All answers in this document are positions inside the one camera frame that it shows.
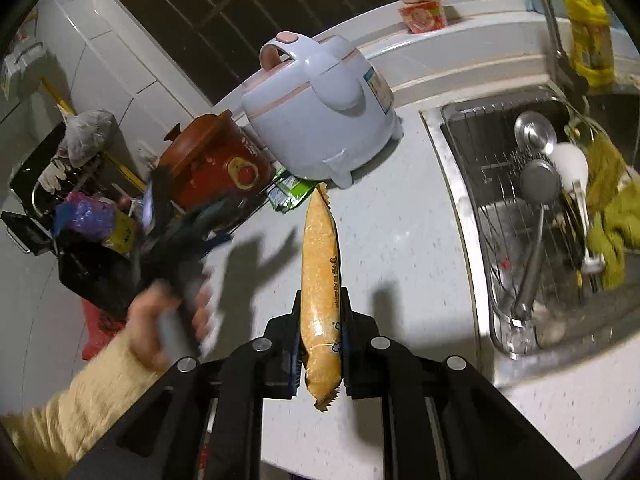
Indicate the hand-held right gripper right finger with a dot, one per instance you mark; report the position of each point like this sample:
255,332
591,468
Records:
345,330

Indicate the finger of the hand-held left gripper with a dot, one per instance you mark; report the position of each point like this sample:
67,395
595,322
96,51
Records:
215,230

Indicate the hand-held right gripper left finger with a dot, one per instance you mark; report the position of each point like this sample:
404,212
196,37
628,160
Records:
294,375

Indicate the orange crumb snack packet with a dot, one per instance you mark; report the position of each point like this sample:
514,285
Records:
320,270

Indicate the person's left forearm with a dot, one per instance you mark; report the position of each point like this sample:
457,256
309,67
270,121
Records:
65,420

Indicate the person's left hand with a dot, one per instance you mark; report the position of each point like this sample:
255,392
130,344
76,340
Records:
147,330

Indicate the yellow printed bag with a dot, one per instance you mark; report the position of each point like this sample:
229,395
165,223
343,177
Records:
121,232

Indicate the brown clay pot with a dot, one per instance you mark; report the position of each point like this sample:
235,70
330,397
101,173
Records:
210,170

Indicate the black plastic bag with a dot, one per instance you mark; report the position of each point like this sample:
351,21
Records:
95,275

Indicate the green packet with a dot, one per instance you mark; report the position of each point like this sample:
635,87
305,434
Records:
292,192

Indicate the purple blue plastic bag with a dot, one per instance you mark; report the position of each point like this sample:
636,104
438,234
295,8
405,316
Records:
82,215

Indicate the red plastic bag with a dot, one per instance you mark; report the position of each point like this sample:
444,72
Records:
100,332

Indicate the white glove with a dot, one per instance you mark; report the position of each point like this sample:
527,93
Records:
55,175

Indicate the grey plastic bag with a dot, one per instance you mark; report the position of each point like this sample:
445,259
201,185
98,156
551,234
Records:
87,132

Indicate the white rice cooker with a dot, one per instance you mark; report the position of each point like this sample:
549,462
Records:
320,125

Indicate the black metal storage rack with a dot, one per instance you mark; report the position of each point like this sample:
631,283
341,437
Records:
30,170

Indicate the yellow gas pipe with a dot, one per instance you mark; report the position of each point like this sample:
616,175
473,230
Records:
65,107

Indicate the white gas meter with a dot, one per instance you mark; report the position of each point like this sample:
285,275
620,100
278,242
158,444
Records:
20,67

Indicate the grey skimmer ladle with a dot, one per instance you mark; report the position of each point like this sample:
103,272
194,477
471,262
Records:
540,182

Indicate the steel sink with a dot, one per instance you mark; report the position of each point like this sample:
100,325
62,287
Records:
590,340

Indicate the steel ladle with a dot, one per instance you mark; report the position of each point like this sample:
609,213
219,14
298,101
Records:
535,132

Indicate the white rice spoon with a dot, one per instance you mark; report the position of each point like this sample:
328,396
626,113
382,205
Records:
570,165

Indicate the green cloth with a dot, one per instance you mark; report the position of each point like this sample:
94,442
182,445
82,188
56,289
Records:
615,220

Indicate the steel faucet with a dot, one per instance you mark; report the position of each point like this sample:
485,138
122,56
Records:
562,60

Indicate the blue sponge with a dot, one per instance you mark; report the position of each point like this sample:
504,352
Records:
535,4

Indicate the yellow detergent bottle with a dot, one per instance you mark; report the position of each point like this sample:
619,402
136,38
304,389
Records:
592,45

